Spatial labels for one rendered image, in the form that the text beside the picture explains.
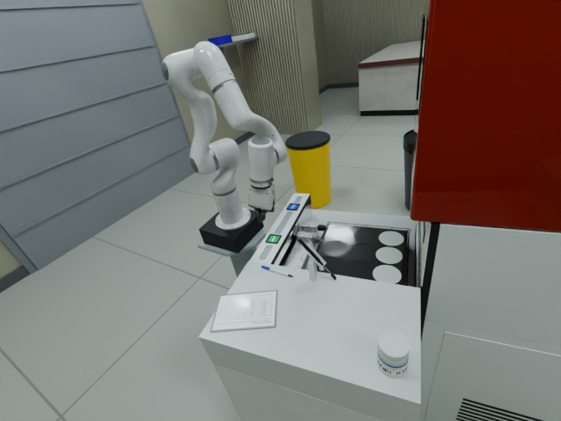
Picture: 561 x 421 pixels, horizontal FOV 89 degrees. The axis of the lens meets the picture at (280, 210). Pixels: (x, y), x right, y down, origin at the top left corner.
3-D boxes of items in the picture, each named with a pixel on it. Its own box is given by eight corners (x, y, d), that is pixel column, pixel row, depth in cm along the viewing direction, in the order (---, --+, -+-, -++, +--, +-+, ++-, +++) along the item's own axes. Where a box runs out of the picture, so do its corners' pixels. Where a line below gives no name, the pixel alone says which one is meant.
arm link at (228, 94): (243, 88, 106) (280, 163, 110) (207, 96, 96) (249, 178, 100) (256, 74, 99) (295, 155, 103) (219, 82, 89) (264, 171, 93)
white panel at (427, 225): (422, 196, 159) (431, 124, 138) (424, 319, 98) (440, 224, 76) (416, 196, 160) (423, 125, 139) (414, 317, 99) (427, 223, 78)
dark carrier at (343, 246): (407, 231, 125) (407, 230, 125) (404, 291, 100) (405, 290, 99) (330, 224, 139) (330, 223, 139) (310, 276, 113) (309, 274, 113)
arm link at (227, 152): (208, 190, 144) (192, 145, 130) (239, 175, 152) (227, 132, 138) (219, 199, 135) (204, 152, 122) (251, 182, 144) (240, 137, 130)
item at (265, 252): (312, 215, 161) (310, 193, 154) (275, 289, 120) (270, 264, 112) (296, 214, 165) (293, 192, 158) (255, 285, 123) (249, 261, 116)
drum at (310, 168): (340, 192, 339) (336, 130, 300) (325, 213, 306) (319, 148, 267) (305, 188, 362) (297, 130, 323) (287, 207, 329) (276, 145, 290)
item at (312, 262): (328, 276, 102) (325, 247, 95) (325, 284, 99) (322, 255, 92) (311, 273, 104) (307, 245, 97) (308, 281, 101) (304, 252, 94)
